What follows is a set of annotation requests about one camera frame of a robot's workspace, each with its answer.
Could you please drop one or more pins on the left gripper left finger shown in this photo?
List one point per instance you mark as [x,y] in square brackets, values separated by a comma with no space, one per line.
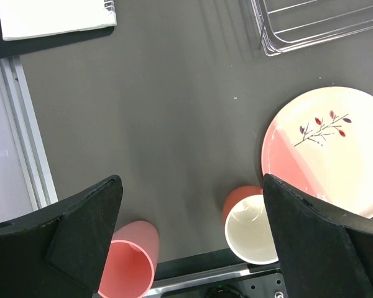
[60,250]

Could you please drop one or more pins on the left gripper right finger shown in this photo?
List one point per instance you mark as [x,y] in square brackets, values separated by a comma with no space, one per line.
[323,250]

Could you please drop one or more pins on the pink plastic cup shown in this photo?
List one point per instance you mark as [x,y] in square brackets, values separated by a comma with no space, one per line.
[131,262]

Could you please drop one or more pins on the orange white mug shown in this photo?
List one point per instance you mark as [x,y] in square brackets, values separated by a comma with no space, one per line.
[246,226]

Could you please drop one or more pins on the pink cream floral plate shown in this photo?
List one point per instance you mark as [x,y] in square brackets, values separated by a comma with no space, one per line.
[321,142]

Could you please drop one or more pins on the aluminium rail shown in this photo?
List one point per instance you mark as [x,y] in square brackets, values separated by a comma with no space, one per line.
[26,133]

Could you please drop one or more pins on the metal wire dish rack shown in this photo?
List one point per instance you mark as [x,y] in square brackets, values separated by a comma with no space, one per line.
[285,26]

